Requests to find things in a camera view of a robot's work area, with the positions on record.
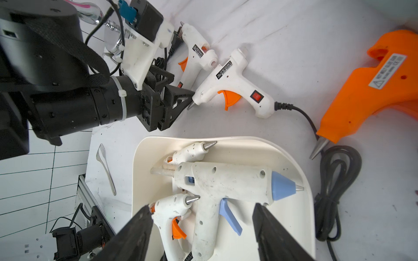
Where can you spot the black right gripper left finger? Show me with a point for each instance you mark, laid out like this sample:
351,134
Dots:
131,243

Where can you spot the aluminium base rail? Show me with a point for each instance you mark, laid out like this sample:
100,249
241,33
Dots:
83,235

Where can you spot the large white glue gun blue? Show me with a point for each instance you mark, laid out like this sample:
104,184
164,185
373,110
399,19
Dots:
215,183

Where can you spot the chrome glass holder stand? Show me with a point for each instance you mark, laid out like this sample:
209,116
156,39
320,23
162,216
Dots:
92,14

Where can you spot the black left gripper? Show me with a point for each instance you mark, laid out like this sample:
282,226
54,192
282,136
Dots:
162,103

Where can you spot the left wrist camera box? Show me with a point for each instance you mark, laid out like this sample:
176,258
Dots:
146,32

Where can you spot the silver metal fork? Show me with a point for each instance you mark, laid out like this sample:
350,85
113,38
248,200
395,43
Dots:
101,158

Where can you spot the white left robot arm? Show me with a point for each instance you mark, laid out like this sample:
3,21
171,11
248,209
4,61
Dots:
54,84

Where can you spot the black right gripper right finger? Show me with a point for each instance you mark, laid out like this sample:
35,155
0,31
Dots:
274,241

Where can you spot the white glue gun orange trigger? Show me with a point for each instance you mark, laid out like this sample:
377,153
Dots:
165,214

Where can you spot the small white glue gun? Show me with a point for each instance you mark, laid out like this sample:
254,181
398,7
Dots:
192,153

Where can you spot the small mint glue gun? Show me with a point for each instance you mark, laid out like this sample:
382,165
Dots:
200,56

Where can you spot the cream plastic storage tray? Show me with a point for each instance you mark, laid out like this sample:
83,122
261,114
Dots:
294,212

